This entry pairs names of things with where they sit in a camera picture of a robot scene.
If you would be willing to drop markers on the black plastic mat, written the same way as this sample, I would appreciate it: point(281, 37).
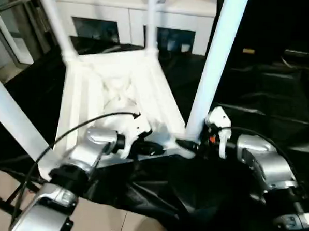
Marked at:
point(261, 100)

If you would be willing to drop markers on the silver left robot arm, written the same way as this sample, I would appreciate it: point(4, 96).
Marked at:
point(90, 153)

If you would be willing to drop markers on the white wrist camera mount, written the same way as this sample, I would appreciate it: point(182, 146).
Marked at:
point(138, 125)
point(219, 116)

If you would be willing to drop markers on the white plastic table top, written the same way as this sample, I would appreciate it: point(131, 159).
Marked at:
point(77, 103)

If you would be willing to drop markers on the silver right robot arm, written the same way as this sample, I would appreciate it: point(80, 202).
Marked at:
point(268, 163)

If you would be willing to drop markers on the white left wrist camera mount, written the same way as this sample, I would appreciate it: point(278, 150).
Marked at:
point(138, 125)

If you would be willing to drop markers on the small tan label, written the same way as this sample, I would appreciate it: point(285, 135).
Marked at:
point(248, 50)

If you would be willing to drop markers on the white glass-door cabinet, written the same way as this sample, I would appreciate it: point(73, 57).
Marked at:
point(97, 10)

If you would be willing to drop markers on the grey metal tripod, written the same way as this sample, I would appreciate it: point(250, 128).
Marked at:
point(19, 23)

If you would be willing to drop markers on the dark horizontal bar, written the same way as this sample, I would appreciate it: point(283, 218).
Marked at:
point(305, 53)

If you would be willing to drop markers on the black fabric backdrop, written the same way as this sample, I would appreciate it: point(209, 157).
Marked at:
point(278, 21)

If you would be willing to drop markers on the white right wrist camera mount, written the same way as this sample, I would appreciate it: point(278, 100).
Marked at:
point(219, 116)

